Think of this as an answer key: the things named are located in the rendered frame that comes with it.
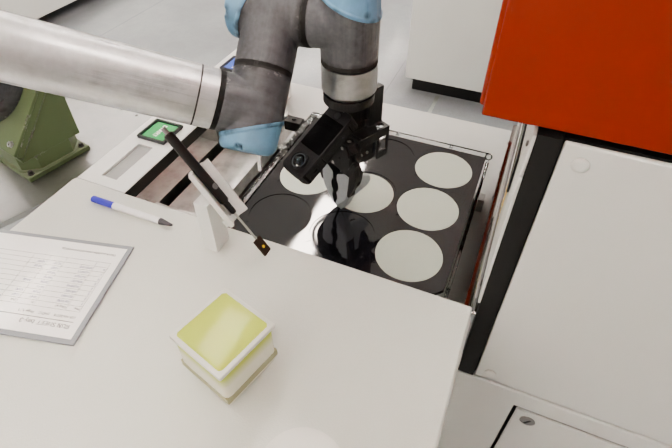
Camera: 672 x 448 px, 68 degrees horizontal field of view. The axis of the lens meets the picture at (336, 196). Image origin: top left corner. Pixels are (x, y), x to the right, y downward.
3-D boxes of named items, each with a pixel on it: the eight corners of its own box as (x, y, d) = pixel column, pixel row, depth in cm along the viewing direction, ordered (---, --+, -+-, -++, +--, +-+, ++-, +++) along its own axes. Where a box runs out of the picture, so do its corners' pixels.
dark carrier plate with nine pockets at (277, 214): (485, 159, 91) (486, 157, 91) (439, 303, 68) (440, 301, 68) (316, 119, 101) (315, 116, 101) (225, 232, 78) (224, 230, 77)
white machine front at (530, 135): (537, 91, 123) (594, -90, 96) (472, 375, 68) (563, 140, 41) (525, 88, 124) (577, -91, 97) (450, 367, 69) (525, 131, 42)
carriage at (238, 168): (292, 132, 105) (291, 121, 103) (192, 253, 80) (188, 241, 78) (259, 124, 107) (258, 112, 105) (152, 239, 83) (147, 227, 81)
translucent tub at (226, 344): (280, 358, 54) (275, 323, 50) (230, 411, 50) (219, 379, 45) (233, 321, 58) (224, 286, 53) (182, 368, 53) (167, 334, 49)
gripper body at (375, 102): (388, 157, 76) (394, 88, 68) (347, 182, 72) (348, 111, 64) (354, 135, 80) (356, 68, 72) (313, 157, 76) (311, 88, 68)
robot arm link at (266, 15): (210, 53, 60) (294, 65, 58) (227, -38, 60) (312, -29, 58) (236, 70, 68) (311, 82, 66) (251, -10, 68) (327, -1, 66)
